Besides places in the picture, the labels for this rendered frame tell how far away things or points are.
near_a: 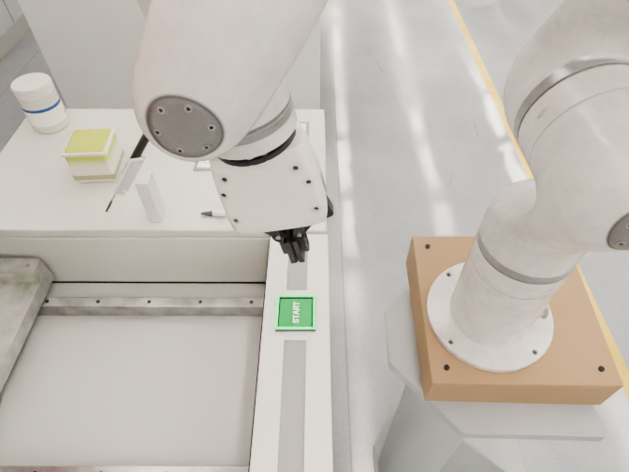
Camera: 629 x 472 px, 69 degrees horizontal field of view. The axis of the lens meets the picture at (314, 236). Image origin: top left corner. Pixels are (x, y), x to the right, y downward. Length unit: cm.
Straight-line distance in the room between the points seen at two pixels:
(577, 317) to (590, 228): 41
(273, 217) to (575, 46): 31
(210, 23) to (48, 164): 76
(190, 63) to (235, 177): 18
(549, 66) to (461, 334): 41
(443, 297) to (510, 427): 21
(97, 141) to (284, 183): 51
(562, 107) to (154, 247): 63
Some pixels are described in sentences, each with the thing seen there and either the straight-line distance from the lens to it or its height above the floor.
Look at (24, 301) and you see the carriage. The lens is 90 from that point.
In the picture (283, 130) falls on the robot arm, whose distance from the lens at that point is 39.
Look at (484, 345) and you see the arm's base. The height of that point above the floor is 90.
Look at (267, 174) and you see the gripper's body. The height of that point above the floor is 124.
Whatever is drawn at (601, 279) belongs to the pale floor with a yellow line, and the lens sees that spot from 220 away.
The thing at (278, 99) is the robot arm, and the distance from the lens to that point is 38.
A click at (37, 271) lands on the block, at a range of 90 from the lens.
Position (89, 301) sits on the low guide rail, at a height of 85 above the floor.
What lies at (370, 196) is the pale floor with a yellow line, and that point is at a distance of 220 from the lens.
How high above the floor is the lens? 152
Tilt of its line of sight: 49 degrees down
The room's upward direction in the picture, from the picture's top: straight up
